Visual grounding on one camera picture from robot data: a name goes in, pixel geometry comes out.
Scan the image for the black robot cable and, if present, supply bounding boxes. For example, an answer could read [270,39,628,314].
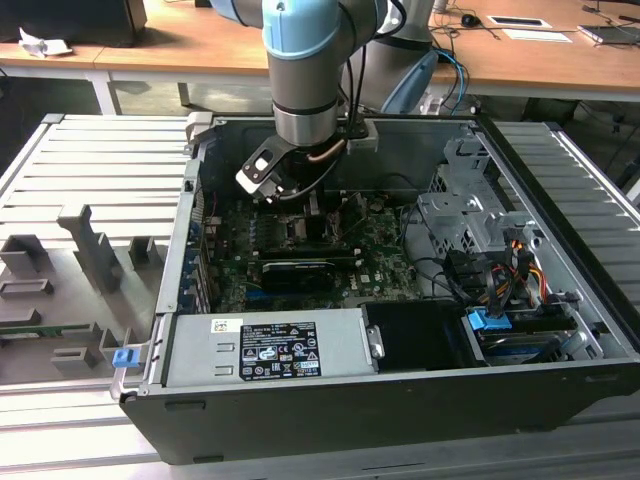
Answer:
[342,49,369,129]

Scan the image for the green RAM stick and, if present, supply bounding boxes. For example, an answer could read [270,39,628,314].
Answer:
[0,324,94,337]

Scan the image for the black open PC case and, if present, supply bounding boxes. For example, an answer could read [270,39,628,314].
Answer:
[109,113,640,466]

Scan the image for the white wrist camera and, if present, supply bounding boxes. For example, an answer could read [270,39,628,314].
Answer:
[235,149,281,195]

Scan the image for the thick black wire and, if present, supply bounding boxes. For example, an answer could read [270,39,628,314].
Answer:
[398,199,469,307]

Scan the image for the white desk cable hatch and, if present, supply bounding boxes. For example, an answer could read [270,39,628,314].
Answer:
[487,14,553,29]

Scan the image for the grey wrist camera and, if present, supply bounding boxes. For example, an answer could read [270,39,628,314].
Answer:
[347,122,380,155]

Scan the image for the thin metal locking lever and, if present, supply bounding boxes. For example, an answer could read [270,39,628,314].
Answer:
[343,191,366,237]

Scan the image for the grey power supply unit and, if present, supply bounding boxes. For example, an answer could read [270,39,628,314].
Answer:
[162,307,376,391]

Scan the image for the blue cable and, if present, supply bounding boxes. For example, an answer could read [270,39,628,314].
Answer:
[439,49,472,109]

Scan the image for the grey plastic case latch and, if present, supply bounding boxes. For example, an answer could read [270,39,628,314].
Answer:
[184,112,215,146]

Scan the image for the grey parts rack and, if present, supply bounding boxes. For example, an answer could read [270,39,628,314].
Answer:
[0,202,171,387]

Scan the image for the red yellow wire bundle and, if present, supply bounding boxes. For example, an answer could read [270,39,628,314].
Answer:
[479,239,549,311]

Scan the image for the metal drive cage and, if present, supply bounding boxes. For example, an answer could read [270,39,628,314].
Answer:
[417,137,551,261]

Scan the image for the black drive connector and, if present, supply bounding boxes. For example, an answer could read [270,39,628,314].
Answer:
[443,248,485,304]

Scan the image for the green motherboard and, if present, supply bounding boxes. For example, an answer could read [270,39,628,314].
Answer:
[202,189,426,316]

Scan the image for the black camera bracket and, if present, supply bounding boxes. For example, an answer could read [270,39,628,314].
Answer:
[242,133,292,194]

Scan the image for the hard disk in blue carrier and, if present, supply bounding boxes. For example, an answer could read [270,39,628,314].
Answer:
[464,308,576,369]

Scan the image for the black graphics card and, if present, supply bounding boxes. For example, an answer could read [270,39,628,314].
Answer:
[260,257,337,296]

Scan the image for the thin black wire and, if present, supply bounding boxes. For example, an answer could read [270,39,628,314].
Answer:
[378,172,426,201]

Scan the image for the grey notebook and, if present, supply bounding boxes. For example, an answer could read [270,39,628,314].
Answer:
[577,23,640,50]

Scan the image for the crumpled white paper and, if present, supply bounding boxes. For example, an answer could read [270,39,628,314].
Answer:
[18,27,74,59]

